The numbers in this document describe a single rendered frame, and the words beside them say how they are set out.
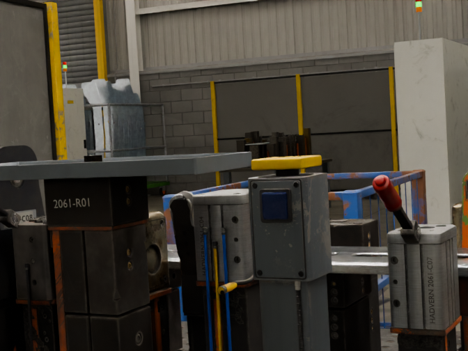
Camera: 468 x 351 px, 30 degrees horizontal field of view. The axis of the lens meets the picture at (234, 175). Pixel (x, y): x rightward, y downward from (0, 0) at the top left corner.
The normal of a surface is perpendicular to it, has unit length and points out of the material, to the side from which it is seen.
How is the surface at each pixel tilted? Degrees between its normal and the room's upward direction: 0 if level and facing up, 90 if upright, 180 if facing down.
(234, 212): 90
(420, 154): 90
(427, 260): 90
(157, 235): 90
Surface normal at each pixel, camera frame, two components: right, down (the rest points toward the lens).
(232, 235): -0.46, 0.07
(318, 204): 0.88, -0.03
